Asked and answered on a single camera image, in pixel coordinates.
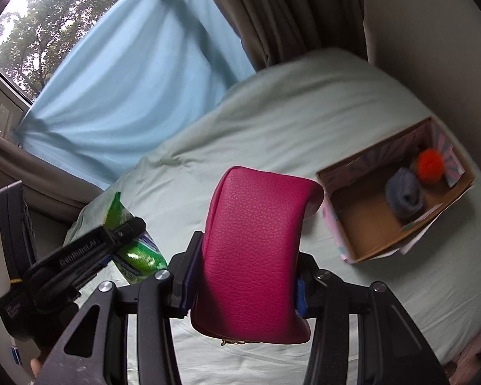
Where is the orange pom-pom ball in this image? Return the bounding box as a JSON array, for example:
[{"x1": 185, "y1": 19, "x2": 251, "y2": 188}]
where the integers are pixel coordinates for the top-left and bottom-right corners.
[{"x1": 416, "y1": 148, "x2": 445, "y2": 185}]

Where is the brown curtain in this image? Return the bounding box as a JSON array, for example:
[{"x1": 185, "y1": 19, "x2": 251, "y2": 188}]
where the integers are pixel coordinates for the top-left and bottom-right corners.
[
  {"x1": 188, "y1": 0, "x2": 376, "y2": 73},
  {"x1": 0, "y1": 125, "x2": 119, "y2": 206}
]

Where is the window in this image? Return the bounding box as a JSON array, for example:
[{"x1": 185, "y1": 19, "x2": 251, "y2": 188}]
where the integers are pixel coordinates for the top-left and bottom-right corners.
[{"x1": 0, "y1": 0, "x2": 146, "y2": 107}]

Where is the pink leather pouch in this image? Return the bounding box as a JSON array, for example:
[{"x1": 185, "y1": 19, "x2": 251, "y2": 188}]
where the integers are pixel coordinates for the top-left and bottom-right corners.
[{"x1": 190, "y1": 166, "x2": 325, "y2": 345}]

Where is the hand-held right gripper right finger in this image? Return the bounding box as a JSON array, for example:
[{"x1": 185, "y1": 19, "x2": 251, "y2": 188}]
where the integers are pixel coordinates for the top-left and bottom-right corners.
[{"x1": 293, "y1": 252, "x2": 450, "y2": 385}]

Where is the bed with mint sheet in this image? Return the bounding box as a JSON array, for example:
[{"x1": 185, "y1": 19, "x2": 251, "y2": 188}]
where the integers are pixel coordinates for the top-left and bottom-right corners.
[{"x1": 64, "y1": 47, "x2": 481, "y2": 385}]

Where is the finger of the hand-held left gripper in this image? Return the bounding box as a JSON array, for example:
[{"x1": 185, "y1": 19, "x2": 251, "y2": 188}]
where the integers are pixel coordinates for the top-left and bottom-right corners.
[
  {"x1": 26, "y1": 217, "x2": 147, "y2": 289},
  {"x1": 44, "y1": 253, "x2": 119, "y2": 309}
]

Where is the grey knitted cloth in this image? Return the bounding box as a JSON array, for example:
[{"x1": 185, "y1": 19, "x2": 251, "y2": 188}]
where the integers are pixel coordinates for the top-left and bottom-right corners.
[{"x1": 385, "y1": 167, "x2": 426, "y2": 221}]

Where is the cardboard box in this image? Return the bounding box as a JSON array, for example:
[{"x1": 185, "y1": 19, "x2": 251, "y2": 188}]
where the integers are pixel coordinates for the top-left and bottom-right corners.
[{"x1": 316, "y1": 117, "x2": 476, "y2": 264}]

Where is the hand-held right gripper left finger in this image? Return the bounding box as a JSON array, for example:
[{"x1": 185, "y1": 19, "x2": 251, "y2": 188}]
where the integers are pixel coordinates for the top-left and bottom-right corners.
[{"x1": 36, "y1": 230, "x2": 204, "y2": 385}]

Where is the green plastic packet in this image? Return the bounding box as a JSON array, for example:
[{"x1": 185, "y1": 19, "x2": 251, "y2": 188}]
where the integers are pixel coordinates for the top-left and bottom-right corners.
[{"x1": 103, "y1": 192, "x2": 169, "y2": 286}]

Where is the light blue curtain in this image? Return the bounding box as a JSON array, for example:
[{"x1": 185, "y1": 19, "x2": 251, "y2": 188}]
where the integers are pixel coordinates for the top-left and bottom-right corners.
[{"x1": 12, "y1": 0, "x2": 258, "y2": 192}]

